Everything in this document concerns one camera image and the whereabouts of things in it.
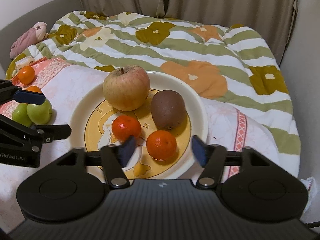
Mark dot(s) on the green apple front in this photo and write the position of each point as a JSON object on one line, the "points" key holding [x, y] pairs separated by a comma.
{"points": [[40, 114]]}

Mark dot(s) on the large yellow-red apple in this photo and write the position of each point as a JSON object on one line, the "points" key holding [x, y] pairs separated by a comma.
{"points": [[126, 88]]}

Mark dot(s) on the brown kiwi fruit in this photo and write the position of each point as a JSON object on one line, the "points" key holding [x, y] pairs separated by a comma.
{"points": [[168, 109]]}

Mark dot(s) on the tissue pack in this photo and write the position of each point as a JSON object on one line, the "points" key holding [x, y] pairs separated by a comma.
{"points": [[24, 62]]}

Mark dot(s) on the green apple back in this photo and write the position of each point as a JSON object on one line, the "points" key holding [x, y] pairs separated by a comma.
{"points": [[20, 115]]}

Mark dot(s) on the grey headboard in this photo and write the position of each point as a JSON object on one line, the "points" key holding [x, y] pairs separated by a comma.
{"points": [[48, 13]]}

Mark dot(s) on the small mandarin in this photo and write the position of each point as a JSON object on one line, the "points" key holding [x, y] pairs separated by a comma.
{"points": [[161, 145], [125, 126]]}

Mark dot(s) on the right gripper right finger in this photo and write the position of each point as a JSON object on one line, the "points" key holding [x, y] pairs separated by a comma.
{"points": [[212, 159]]}

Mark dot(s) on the large orange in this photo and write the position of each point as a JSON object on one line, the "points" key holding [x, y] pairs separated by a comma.
{"points": [[26, 75], [34, 89]]}

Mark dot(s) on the beige curtain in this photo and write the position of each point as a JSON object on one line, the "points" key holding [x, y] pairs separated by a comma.
{"points": [[272, 19]]}

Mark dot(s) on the pink plush toy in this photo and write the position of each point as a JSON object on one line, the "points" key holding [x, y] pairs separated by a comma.
{"points": [[34, 35]]}

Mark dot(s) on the floral striped quilt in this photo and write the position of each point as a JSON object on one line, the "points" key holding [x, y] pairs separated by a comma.
{"points": [[228, 64]]}

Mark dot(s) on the pink floral towel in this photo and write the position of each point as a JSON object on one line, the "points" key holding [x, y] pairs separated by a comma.
{"points": [[72, 83]]}

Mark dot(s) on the white plastic bag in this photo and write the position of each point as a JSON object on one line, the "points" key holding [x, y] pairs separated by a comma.
{"points": [[310, 184]]}

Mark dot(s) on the green apple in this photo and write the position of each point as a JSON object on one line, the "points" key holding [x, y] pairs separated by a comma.
{"points": [[20, 115], [40, 114]]}

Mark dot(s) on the cream plate with bear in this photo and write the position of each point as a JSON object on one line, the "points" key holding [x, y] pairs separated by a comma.
{"points": [[93, 116]]}

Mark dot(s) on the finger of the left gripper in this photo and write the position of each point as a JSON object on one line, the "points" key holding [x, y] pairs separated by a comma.
{"points": [[44, 133], [25, 96]]}

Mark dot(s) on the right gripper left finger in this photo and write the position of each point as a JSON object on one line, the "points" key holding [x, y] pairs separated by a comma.
{"points": [[114, 159]]}

